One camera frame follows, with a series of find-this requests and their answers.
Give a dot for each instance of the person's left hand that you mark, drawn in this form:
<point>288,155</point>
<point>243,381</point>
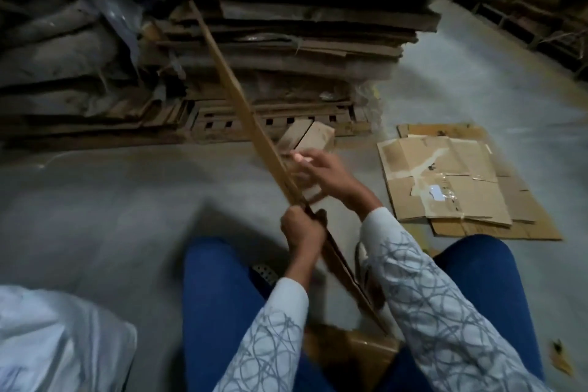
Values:
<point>301,229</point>

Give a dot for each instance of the person's right hand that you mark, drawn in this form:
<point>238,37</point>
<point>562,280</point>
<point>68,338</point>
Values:
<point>326,174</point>

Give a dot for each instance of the small brown cardboard box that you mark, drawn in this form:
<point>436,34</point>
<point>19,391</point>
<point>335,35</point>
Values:
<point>308,136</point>

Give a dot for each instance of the large black-label cardboard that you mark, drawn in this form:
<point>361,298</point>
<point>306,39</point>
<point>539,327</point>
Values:
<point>248,121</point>

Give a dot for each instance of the person's right forearm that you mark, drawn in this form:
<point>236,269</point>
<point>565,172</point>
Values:
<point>441,314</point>

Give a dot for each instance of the person's left forearm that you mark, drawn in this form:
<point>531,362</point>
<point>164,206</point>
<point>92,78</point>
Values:
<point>276,332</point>

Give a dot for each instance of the person's left white clog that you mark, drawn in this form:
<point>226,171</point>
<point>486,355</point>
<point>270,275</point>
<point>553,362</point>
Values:
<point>266,274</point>

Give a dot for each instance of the person's white clog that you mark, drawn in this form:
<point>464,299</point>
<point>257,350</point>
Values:
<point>266,274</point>
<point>366,281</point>

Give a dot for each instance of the person's right white clog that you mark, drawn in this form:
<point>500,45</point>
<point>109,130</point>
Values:
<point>366,281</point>

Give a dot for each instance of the person's blue trousers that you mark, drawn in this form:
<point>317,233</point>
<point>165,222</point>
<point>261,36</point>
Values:
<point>216,314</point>

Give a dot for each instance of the stack of flat cardboard sheets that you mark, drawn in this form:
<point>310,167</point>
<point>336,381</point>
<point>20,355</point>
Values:
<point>312,10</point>

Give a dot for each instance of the flat brown cardboard sheet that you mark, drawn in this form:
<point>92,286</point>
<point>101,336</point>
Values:
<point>528,212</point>

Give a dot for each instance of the brown plastic-wrapped stool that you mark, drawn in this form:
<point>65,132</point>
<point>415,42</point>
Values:
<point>354,355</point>

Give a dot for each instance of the wooden pallet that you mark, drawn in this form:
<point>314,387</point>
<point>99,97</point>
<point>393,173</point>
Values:
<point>165,125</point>

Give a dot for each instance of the white woven sack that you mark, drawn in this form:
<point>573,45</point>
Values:
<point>55,341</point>

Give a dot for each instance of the pile of grey sacks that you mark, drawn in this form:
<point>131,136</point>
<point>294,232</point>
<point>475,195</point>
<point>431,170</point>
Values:
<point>55,29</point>

